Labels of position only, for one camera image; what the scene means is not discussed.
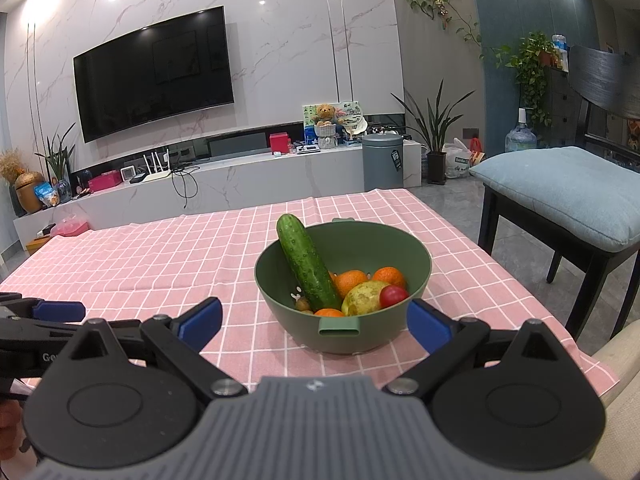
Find dried plant bunch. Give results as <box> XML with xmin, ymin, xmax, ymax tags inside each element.
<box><xmin>0</xmin><ymin>149</ymin><xmax>26</xmax><ymax>183</ymax></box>

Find green plant in glass vase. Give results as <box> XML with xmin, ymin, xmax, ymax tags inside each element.
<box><xmin>35</xmin><ymin>122</ymin><xmax>77</xmax><ymax>204</ymax></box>

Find black television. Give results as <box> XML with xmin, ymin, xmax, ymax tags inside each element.
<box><xmin>72</xmin><ymin>6</ymin><xmax>236</xmax><ymax>144</ymax></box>

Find marble tv cabinet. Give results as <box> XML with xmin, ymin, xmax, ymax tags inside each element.
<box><xmin>12</xmin><ymin>140</ymin><xmax>423</xmax><ymax>241</ymax></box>

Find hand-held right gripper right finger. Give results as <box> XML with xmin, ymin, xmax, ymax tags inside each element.
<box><xmin>382</xmin><ymin>298</ymin><xmax>593</xmax><ymax>398</ymax></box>

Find small red fruit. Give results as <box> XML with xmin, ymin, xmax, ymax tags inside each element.
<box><xmin>379</xmin><ymin>285</ymin><xmax>409</xmax><ymax>309</ymax></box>

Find blue water bottle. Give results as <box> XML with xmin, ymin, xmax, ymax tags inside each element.
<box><xmin>505</xmin><ymin>108</ymin><xmax>538</xmax><ymax>153</ymax></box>

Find black wooden chair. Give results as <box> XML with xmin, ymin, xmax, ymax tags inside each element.
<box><xmin>477</xmin><ymin>45</ymin><xmax>640</xmax><ymax>341</ymax></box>

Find green ivy plant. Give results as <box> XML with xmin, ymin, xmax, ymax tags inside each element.
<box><xmin>492</xmin><ymin>32</ymin><xmax>561</xmax><ymax>128</ymax></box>

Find potted long-leaf plant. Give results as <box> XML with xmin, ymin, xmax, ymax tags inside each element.
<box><xmin>391</xmin><ymin>79</ymin><xmax>476</xmax><ymax>186</ymax></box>

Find white round fan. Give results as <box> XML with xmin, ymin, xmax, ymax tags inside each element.
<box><xmin>340</xmin><ymin>112</ymin><xmax>368</xmax><ymax>138</ymax></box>

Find dark cabinet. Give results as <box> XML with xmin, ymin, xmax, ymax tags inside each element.
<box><xmin>542</xmin><ymin>65</ymin><xmax>591</xmax><ymax>148</ymax></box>

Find yellow green pear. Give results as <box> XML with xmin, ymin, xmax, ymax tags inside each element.
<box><xmin>341</xmin><ymin>281</ymin><xmax>391</xmax><ymax>317</ymax></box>

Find hanging vine plant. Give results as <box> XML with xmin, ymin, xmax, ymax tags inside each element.
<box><xmin>405</xmin><ymin>0</ymin><xmax>483</xmax><ymax>58</ymax></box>

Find golden vase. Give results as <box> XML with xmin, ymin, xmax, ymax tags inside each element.
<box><xmin>14</xmin><ymin>171</ymin><xmax>47</xmax><ymax>216</ymax></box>

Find pink checkered tablecloth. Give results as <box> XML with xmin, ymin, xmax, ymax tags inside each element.
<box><xmin>0</xmin><ymin>187</ymin><xmax>623</xmax><ymax>411</ymax></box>

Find white router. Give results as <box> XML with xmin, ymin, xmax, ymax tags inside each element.
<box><xmin>129</xmin><ymin>147</ymin><xmax>173</xmax><ymax>185</ymax></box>

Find pink box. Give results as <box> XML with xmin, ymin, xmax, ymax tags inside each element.
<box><xmin>87</xmin><ymin>170</ymin><xmax>123</xmax><ymax>192</ymax></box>

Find green cucumber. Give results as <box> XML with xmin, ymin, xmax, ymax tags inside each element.
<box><xmin>276</xmin><ymin>214</ymin><xmax>343</xmax><ymax>312</ymax></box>

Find white plastic bag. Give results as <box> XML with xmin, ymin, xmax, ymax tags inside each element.
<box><xmin>442</xmin><ymin>137</ymin><xmax>473</xmax><ymax>180</ymax></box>

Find blue snack bag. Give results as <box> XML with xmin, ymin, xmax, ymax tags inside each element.
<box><xmin>34</xmin><ymin>182</ymin><xmax>61</xmax><ymax>208</ymax></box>

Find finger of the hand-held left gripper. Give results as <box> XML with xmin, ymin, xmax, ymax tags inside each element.
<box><xmin>0</xmin><ymin>292</ymin><xmax>87</xmax><ymax>325</ymax></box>

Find pink plastic container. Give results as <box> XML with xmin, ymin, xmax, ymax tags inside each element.
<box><xmin>50</xmin><ymin>215</ymin><xmax>91</xmax><ymax>237</ymax></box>

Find grey trash can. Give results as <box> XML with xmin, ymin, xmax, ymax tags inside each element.
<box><xmin>361</xmin><ymin>132</ymin><xmax>404</xmax><ymax>193</ymax></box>

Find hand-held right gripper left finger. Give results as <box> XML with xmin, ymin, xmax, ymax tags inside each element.
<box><xmin>45</xmin><ymin>296</ymin><xmax>249</xmax><ymax>402</ymax></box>

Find black cables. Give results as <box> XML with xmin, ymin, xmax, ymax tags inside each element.
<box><xmin>171</xmin><ymin>162</ymin><xmax>201</xmax><ymax>208</ymax></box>

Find green bowl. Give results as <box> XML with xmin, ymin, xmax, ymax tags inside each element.
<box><xmin>254</xmin><ymin>217</ymin><xmax>432</xmax><ymax>356</ymax></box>

